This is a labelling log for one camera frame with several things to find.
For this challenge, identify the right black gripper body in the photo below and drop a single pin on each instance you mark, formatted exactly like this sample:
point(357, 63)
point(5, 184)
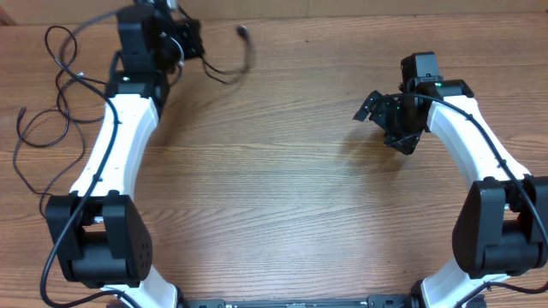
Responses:
point(402, 128)

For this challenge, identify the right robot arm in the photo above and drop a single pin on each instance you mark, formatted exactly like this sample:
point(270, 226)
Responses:
point(501, 230)

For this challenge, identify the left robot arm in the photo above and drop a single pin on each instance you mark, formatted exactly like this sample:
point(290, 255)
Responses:
point(99, 238)

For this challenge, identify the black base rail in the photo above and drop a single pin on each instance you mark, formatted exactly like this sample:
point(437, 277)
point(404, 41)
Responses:
point(371, 301)

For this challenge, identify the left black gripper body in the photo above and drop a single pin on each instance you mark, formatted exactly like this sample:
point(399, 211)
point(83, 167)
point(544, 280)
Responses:
point(187, 39)

